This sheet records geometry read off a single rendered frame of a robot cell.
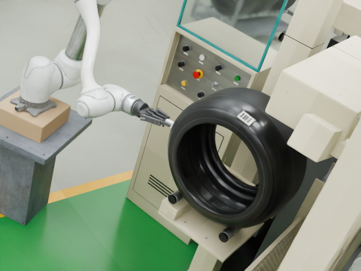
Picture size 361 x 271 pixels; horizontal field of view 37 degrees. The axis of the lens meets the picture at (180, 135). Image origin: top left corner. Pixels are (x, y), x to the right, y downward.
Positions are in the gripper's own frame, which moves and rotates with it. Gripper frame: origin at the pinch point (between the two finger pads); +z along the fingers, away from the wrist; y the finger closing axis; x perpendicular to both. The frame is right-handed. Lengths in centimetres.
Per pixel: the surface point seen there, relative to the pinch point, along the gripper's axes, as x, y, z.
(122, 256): 111, 21, -33
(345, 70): -54, -14, 69
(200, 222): 38.3, -1.9, 24.7
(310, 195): 12, 18, 63
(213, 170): 21.4, 14.3, 17.0
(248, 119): -23.0, -9.5, 39.1
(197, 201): 21.1, -11.7, 26.3
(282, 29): 74, 433, -144
